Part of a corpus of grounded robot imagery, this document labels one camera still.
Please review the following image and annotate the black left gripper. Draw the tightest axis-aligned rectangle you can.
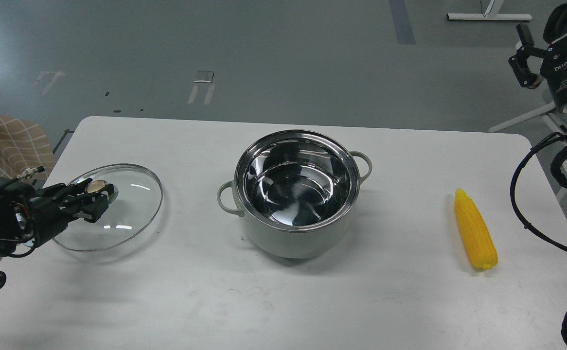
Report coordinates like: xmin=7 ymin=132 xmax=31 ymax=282
xmin=0 ymin=177 xmax=115 ymax=257

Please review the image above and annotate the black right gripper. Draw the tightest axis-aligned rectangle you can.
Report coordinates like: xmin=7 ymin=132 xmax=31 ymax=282
xmin=508 ymin=23 xmax=567 ymax=109

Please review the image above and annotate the glass pot lid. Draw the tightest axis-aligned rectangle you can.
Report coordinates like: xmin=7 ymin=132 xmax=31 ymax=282
xmin=53 ymin=163 xmax=163 ymax=252

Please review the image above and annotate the yellow corn cob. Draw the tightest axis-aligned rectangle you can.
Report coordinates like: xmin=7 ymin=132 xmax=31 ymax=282
xmin=453 ymin=188 xmax=498 ymax=270

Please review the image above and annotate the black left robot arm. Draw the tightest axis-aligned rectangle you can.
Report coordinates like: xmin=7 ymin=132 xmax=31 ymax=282
xmin=0 ymin=177 xmax=118 ymax=289

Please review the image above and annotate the grey-green cooking pot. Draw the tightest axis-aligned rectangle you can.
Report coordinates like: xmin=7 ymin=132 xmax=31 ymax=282
xmin=216 ymin=129 xmax=373 ymax=259

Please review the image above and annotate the white desk base far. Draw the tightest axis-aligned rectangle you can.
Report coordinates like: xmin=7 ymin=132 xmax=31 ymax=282
xmin=446 ymin=0 xmax=533 ymax=22

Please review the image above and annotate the beige checkered cloth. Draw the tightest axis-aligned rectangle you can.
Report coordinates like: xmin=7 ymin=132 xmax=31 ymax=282
xmin=0 ymin=108 xmax=57 ymax=273

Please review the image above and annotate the white chair frame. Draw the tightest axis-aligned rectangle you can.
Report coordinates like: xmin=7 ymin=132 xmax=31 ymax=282
xmin=488 ymin=100 xmax=567 ymax=205

